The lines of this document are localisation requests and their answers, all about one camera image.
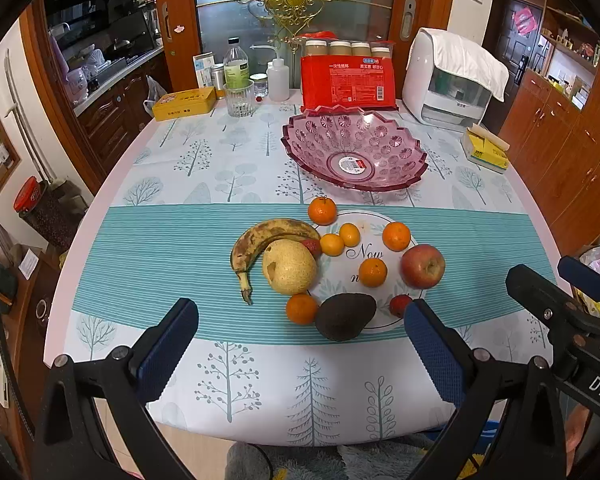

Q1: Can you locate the yellow flat box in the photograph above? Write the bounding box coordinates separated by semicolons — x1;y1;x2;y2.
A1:
152;87;216;122

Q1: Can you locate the yellow speckled pear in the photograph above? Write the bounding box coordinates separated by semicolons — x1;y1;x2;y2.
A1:
262;240;317;296

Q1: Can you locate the jar with beige contents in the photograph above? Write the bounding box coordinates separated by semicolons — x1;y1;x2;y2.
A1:
351;41;371;58
329;40;353;56
371;46;392;58
304;39;329;56

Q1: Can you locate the white cloth on appliance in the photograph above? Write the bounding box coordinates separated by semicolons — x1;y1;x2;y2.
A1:
421;27;509;102

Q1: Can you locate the clear plastic bottle green label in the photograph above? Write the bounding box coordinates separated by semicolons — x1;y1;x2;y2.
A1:
224;37;250;89

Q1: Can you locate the red snack package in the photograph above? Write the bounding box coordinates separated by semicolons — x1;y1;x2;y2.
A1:
300;38;396;110

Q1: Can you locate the small white blue carton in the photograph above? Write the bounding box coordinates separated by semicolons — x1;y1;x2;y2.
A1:
193;52;215;88

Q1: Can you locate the red lidded dark jar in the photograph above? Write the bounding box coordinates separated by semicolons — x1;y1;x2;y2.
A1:
13;177;77;252

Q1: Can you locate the white countertop appliance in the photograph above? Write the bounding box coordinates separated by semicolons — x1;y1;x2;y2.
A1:
402;29;496;131

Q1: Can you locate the pink glass fruit bowl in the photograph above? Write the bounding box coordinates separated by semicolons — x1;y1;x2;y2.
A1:
281;105;428;193

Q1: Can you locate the small metal can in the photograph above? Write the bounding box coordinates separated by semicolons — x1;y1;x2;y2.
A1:
211;63;225;94

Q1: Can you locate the dark avocado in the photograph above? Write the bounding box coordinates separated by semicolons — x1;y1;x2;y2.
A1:
315;292;377;342

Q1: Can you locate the small kumquat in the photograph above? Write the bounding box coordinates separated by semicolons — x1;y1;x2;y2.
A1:
319;233;345;257
339;222;361;247

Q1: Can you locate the clear drinking glass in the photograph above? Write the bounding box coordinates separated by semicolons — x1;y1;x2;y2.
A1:
224;79;254;118

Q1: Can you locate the mandarin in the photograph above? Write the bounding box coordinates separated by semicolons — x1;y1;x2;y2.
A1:
357;258;388;288
286;294;319;326
382;222;411;252
307;196;338;226

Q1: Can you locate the yellow tissue pack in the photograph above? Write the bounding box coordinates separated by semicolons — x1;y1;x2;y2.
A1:
462;124;509;174

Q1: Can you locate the overripe spotted banana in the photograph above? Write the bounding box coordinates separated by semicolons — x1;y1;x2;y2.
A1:
230;218;319;304

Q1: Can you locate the wooden cabinet right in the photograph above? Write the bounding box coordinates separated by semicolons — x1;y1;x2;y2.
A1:
483;0;600;256

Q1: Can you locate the red apple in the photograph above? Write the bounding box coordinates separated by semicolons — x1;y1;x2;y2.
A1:
400;244;445;289

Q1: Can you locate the tree print tablecloth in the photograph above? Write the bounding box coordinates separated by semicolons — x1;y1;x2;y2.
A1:
46;104;556;446

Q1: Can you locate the red hawthorn fruit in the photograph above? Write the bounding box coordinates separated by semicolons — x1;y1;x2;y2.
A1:
302;238;323;259
389;295;413;318

